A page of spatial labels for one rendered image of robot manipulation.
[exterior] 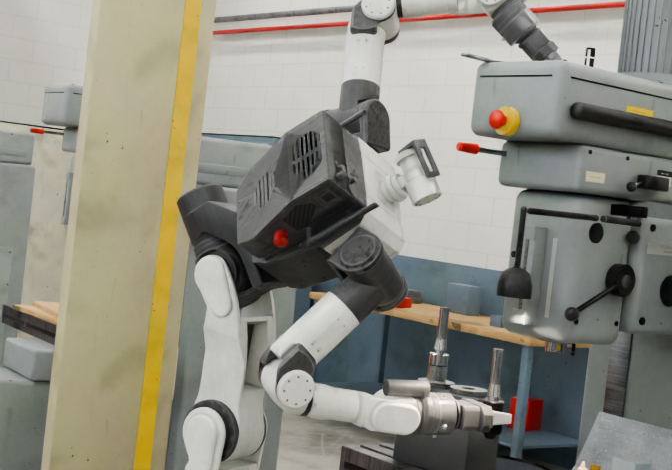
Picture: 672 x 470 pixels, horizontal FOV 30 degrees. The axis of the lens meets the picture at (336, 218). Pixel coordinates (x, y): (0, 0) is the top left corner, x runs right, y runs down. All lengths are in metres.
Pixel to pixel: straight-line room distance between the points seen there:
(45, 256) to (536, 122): 8.71
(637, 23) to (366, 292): 0.93
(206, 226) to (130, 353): 1.37
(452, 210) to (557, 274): 6.54
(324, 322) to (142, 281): 1.70
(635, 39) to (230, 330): 1.12
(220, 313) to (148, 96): 1.45
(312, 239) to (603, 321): 0.66
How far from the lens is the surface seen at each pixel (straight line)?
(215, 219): 2.82
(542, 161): 2.70
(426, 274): 9.36
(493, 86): 2.69
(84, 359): 4.07
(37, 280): 11.04
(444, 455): 2.98
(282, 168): 2.62
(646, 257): 2.81
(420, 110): 9.60
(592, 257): 2.71
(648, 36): 2.93
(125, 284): 4.09
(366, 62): 2.86
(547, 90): 2.58
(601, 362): 3.21
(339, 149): 2.60
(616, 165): 2.71
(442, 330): 3.04
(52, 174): 11.01
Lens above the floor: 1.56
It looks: 1 degrees down
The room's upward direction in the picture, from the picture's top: 6 degrees clockwise
